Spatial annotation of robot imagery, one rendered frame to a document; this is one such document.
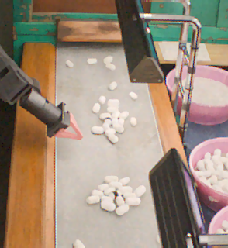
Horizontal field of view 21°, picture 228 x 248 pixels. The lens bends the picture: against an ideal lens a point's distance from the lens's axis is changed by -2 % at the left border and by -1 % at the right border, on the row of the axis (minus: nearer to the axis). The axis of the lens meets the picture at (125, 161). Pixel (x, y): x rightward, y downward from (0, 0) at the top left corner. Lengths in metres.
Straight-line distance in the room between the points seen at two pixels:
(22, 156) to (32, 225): 0.27
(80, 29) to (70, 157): 0.63
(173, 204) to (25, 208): 0.55
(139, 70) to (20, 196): 0.42
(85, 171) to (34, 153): 0.15
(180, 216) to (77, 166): 0.71
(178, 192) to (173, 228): 0.07
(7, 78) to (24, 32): 0.65
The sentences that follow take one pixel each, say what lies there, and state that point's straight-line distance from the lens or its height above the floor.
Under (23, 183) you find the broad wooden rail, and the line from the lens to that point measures 1.56.
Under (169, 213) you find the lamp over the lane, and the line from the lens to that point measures 1.01.
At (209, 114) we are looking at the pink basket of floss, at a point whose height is 0.73.
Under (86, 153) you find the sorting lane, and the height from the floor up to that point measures 0.74.
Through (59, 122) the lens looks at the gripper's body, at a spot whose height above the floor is 0.85.
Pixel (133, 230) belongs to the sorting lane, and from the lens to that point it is 1.47.
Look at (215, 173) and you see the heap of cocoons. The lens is 1.68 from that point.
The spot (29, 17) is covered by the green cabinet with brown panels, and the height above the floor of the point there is 0.86.
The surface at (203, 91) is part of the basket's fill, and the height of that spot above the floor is 0.73.
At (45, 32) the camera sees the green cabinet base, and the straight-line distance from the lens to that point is 2.23.
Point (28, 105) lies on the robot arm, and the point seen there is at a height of 0.90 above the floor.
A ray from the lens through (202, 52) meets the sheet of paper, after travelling 2.22.
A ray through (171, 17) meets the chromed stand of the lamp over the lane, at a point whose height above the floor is 1.12.
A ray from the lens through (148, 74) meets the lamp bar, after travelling 1.43.
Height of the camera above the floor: 1.75
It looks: 37 degrees down
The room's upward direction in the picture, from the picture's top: 5 degrees clockwise
